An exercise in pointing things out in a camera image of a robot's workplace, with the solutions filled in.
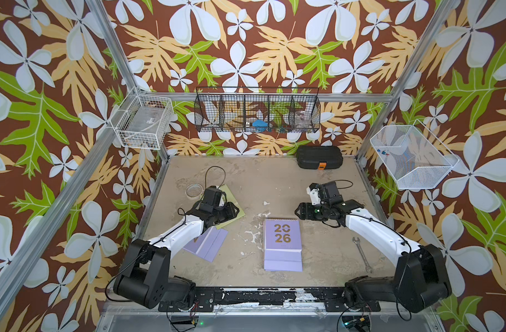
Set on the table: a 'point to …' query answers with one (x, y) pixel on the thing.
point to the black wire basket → (296, 110)
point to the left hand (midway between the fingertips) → (239, 208)
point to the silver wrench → (367, 267)
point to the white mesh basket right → (413, 158)
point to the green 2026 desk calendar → (229, 198)
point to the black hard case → (319, 157)
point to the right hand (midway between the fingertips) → (300, 211)
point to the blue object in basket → (260, 125)
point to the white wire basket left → (143, 121)
